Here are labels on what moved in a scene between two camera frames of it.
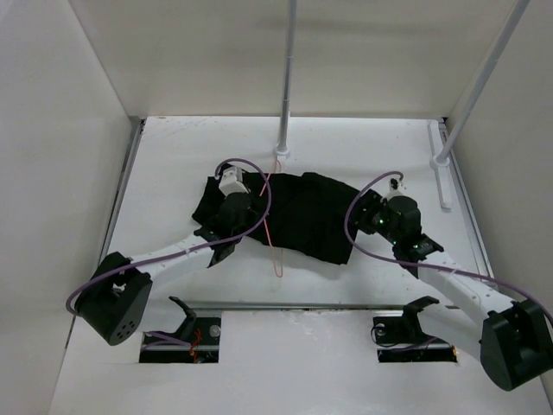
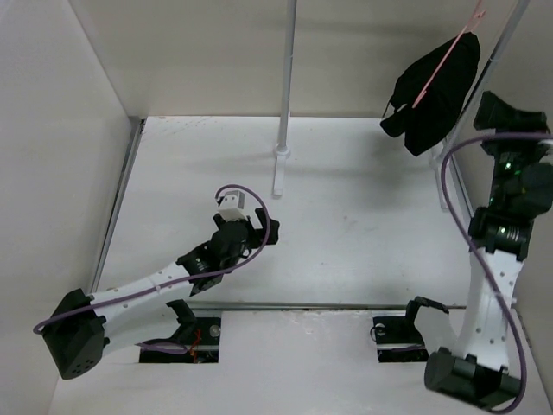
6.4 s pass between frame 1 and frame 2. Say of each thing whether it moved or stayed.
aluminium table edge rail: stayed
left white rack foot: stayed
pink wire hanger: moved
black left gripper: moved
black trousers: moved
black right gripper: moved
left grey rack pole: stayed
